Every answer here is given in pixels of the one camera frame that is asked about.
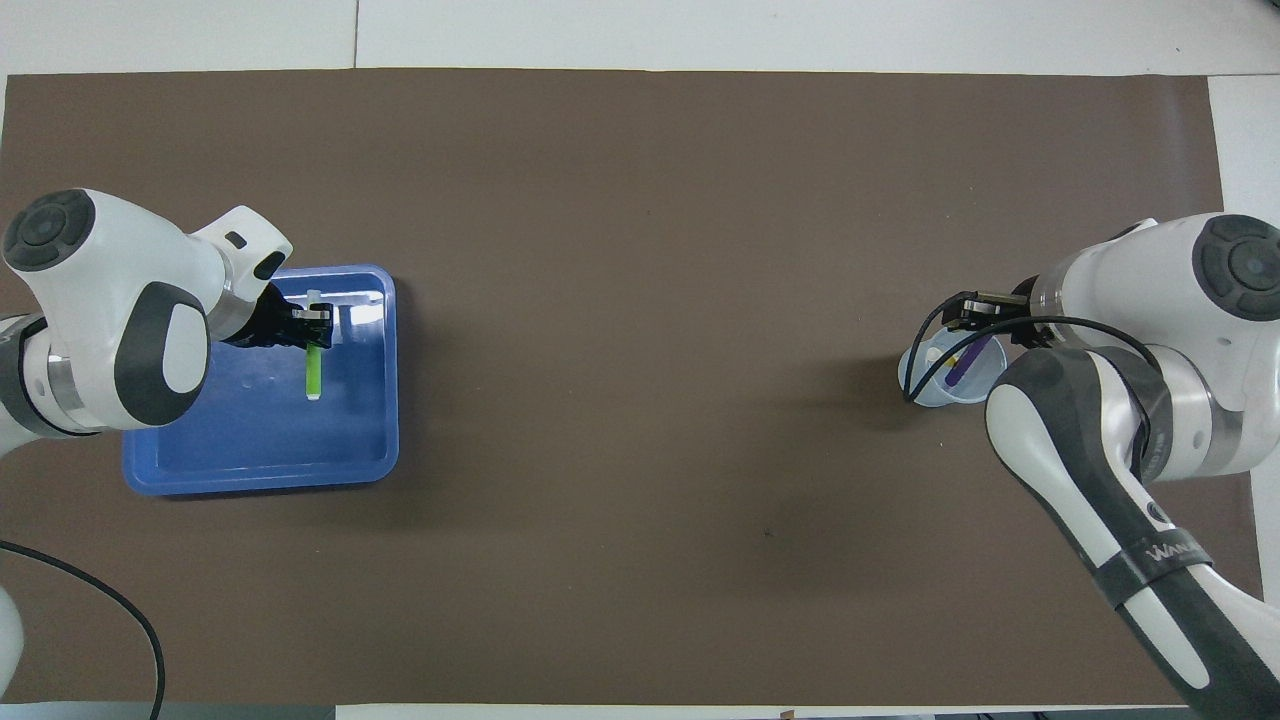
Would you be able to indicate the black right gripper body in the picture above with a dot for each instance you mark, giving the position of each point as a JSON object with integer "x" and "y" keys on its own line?
{"x": 1015, "y": 315}

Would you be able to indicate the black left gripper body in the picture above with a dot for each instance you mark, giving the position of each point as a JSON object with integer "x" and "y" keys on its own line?
{"x": 262, "y": 322}

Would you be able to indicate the green marker pen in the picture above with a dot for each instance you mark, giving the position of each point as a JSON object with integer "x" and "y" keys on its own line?
{"x": 314, "y": 372}

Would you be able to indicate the purple marker pen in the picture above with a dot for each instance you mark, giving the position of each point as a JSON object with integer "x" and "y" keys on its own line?
{"x": 965, "y": 365}

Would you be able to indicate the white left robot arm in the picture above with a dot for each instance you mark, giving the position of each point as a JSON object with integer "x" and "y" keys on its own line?
{"x": 100, "y": 300}

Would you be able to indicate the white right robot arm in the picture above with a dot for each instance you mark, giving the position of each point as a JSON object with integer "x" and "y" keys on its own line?
{"x": 1120, "y": 280}

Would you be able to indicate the blue plastic tray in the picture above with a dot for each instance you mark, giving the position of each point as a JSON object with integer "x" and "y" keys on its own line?
{"x": 260, "y": 430}

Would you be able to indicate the translucent plastic cup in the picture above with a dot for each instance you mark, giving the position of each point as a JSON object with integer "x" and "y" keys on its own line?
{"x": 925, "y": 385}

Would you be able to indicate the brown table mat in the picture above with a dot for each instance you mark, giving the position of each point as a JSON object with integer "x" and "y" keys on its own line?
{"x": 640, "y": 300}

